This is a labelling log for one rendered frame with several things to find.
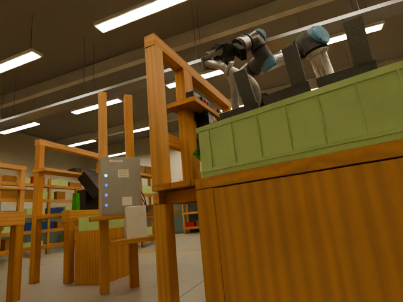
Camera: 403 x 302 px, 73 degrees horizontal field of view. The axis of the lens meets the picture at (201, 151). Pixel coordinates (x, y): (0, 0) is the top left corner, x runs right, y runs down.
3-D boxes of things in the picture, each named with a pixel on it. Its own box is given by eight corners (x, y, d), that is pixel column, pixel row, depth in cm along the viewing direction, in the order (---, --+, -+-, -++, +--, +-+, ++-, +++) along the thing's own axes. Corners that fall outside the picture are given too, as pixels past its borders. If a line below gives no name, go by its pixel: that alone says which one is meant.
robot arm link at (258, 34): (271, 39, 123) (261, 23, 123) (256, 47, 118) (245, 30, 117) (261, 48, 130) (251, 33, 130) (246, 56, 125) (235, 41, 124)
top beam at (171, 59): (231, 108, 319) (230, 101, 321) (154, 44, 187) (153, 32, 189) (224, 110, 322) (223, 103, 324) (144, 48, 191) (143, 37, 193)
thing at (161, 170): (241, 191, 296) (231, 108, 318) (164, 183, 165) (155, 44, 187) (234, 192, 300) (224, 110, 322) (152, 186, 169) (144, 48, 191)
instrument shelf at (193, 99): (236, 129, 279) (235, 125, 280) (195, 100, 200) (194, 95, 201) (214, 133, 290) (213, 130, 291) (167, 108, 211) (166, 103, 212)
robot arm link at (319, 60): (337, 128, 148) (304, 38, 154) (364, 119, 135) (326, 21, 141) (324, 132, 142) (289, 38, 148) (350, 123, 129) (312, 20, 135)
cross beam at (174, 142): (228, 164, 298) (226, 156, 300) (158, 141, 184) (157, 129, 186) (223, 165, 300) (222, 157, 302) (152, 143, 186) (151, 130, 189)
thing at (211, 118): (218, 132, 235) (216, 116, 238) (210, 127, 220) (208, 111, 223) (205, 135, 240) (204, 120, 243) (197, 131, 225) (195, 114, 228)
